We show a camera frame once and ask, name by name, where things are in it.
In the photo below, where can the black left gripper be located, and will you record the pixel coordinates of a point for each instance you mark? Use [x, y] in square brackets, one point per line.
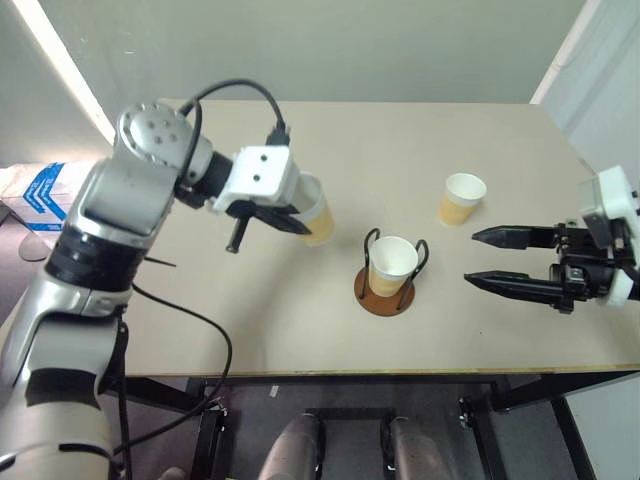
[250, 212]

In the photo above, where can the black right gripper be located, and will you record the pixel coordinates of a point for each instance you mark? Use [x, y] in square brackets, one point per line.
[585, 272]

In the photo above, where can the brown white paper cup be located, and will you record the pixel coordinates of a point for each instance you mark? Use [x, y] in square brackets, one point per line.
[392, 265]
[320, 220]
[462, 197]

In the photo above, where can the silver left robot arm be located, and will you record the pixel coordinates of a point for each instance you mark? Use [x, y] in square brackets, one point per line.
[120, 195]

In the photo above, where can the dark rounded robot leg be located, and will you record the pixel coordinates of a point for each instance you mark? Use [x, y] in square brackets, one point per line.
[292, 450]
[415, 450]

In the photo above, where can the blue white cardboard box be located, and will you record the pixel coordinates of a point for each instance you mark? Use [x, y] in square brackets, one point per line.
[42, 192]

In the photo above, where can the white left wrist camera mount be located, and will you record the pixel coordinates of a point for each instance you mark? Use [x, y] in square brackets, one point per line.
[260, 172]

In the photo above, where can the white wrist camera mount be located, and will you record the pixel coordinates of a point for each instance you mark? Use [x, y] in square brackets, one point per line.
[260, 172]
[615, 195]

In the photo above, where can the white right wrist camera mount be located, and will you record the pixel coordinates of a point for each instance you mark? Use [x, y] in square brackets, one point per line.
[615, 195]

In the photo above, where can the black metal table frame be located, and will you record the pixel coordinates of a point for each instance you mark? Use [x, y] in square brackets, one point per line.
[530, 400]

